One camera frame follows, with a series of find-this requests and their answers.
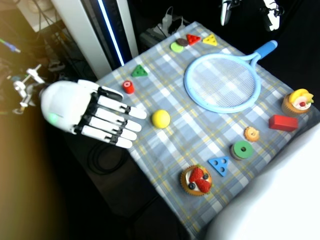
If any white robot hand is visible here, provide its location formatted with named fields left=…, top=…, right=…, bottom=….
left=39, top=78, right=148, bottom=149
left=204, top=121, right=320, bottom=240

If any blue round object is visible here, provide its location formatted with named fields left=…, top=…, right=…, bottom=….
left=183, top=39, right=279, bottom=115

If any yellow ball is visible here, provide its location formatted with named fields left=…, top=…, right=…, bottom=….
left=151, top=109, right=172, bottom=130

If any blue triangle block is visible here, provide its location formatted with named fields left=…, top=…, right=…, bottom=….
left=207, top=156, right=230, bottom=178

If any red cylinder block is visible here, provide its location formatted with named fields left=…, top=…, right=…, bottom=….
left=121, top=79, right=136, bottom=95

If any toy cookie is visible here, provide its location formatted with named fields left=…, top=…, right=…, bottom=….
left=243, top=126, right=260, bottom=143

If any white column with blue light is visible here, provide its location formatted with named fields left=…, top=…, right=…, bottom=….
left=51, top=0, right=140, bottom=80

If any red rectangular block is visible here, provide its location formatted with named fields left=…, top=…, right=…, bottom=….
left=268, top=114, right=300, bottom=133

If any toy strawberry tart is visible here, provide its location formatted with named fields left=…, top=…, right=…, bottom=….
left=180, top=163, right=213, bottom=197

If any green triangle block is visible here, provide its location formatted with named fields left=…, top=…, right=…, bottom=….
left=131, top=64, right=149, bottom=78

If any toy cupcake with orange fruit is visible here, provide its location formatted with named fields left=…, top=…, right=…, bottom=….
left=281, top=87, right=315, bottom=117

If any dark power strip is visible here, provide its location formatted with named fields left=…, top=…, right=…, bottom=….
left=138, top=27, right=173, bottom=50

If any blue plaid tablecloth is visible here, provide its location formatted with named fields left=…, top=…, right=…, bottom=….
left=96, top=21, right=320, bottom=240

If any green disc block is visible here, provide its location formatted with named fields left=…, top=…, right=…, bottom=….
left=169, top=41, right=185, bottom=54

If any white power adapter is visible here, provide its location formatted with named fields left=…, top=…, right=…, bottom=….
left=161, top=6, right=186, bottom=35

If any red triangle block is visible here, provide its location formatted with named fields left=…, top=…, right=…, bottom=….
left=186, top=33, right=202, bottom=46

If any yellow triangle block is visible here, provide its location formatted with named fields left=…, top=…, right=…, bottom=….
left=201, top=33, right=218, bottom=47

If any white black gadget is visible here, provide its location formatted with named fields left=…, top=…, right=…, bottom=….
left=219, top=0, right=238, bottom=27
left=259, top=0, right=286, bottom=33

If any black coiled cable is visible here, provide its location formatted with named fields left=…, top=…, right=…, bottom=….
left=88, top=142, right=128, bottom=176

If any green ring block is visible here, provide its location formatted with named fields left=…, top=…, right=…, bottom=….
left=229, top=139, right=255, bottom=161

